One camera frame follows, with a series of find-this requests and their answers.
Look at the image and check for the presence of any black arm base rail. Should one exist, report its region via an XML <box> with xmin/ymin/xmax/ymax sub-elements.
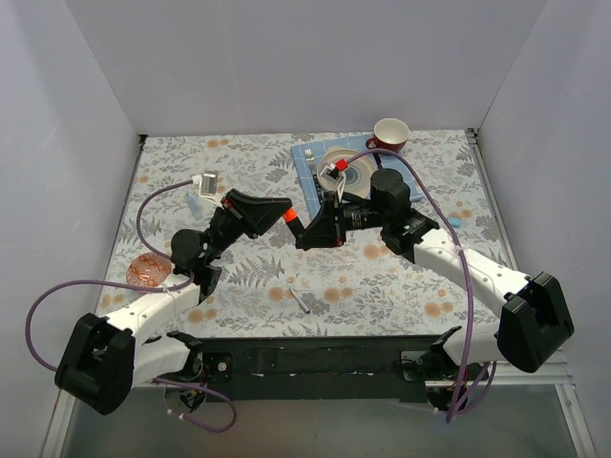
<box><xmin>157</xmin><ymin>333</ymin><xmax>491</xmax><ymax>405</ymax></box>

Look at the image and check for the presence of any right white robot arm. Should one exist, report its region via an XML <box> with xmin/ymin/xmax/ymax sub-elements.
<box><xmin>288</xmin><ymin>169</ymin><xmax>575</xmax><ymax>380</ymax></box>

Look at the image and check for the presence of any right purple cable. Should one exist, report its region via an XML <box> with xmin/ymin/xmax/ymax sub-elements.
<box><xmin>348</xmin><ymin>148</ymin><xmax>497</xmax><ymax>425</ymax></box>

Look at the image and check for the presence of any beige blue plate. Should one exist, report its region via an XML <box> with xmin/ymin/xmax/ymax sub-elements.
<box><xmin>317</xmin><ymin>147</ymin><xmax>377</xmax><ymax>198</ymax></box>

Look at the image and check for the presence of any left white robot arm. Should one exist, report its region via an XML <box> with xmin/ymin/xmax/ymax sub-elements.
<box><xmin>54</xmin><ymin>190</ymin><xmax>292</xmax><ymax>415</ymax></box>

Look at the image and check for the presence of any fork with black handle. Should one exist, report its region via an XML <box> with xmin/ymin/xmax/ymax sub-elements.
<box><xmin>305</xmin><ymin>149</ymin><xmax>324</xmax><ymax>204</ymax></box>

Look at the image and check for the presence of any white grey pen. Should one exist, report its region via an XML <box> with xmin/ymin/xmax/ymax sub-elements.
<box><xmin>289</xmin><ymin>287</ymin><xmax>311</xmax><ymax>314</ymax></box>

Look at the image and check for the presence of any blue checked cloth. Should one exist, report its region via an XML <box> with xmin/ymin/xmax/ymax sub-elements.
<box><xmin>290</xmin><ymin>132</ymin><xmax>425</xmax><ymax>225</ymax></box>

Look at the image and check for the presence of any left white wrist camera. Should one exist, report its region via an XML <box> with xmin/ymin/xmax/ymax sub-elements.
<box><xmin>196</xmin><ymin>171</ymin><xmax>219</xmax><ymax>199</ymax></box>

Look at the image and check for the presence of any red white cup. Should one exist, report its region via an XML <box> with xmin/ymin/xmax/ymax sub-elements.
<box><xmin>366</xmin><ymin>118</ymin><xmax>411</xmax><ymax>153</ymax></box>

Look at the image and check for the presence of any red patterned small bowl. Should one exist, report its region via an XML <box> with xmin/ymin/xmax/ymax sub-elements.
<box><xmin>126</xmin><ymin>252</ymin><xmax>173</xmax><ymax>289</ymax></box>

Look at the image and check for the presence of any light blue pen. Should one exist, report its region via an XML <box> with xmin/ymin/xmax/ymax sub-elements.
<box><xmin>185</xmin><ymin>193</ymin><xmax>203</xmax><ymax>220</ymax></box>

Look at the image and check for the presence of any black orange highlighter pen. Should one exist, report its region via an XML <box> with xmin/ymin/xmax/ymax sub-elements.
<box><xmin>286</xmin><ymin>218</ymin><xmax>306</xmax><ymax>239</ymax></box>

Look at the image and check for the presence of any light blue pen cap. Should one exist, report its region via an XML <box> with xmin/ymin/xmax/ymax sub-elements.
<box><xmin>447</xmin><ymin>217</ymin><xmax>462</xmax><ymax>228</ymax></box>

